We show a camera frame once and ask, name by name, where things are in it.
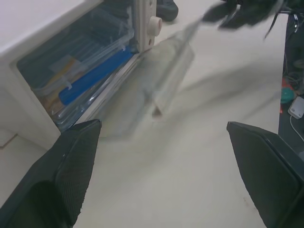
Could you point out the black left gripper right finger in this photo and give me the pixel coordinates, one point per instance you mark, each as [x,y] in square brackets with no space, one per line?
[268,171]

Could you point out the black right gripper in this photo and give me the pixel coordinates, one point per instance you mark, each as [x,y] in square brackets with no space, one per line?
[259,10]

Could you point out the white power adapter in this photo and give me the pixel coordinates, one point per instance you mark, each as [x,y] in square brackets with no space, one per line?
[297,107]

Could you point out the white toaster oven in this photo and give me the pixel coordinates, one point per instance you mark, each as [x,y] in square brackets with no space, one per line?
[21,21]

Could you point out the dark rounded object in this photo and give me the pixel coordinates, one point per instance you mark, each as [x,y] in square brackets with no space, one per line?
[167,9]

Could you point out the teal round object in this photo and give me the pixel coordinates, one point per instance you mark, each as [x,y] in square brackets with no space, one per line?
[287,95]

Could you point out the white oven knob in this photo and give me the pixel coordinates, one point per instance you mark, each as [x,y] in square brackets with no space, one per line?
[154,25]

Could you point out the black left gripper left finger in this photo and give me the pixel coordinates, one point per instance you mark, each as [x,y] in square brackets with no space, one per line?
[59,180]

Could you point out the clear food container blue lid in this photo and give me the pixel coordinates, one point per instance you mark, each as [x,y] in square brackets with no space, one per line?
[92,76]

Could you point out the glass toaster oven door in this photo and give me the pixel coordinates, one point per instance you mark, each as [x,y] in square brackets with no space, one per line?
[171,61]

